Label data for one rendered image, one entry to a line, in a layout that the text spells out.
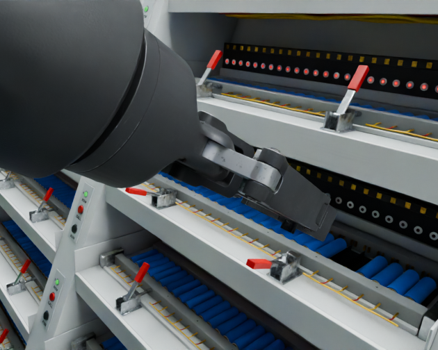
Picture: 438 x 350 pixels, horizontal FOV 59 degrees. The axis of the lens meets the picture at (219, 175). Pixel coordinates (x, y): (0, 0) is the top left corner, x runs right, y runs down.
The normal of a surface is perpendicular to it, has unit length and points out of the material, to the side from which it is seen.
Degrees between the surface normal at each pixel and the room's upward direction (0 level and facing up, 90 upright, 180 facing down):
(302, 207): 91
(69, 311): 90
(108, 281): 20
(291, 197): 91
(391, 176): 111
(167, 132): 93
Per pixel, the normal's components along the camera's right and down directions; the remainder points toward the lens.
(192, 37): 0.68, 0.29
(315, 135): -0.73, 0.17
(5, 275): 0.08, -0.94
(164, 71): 0.80, -0.22
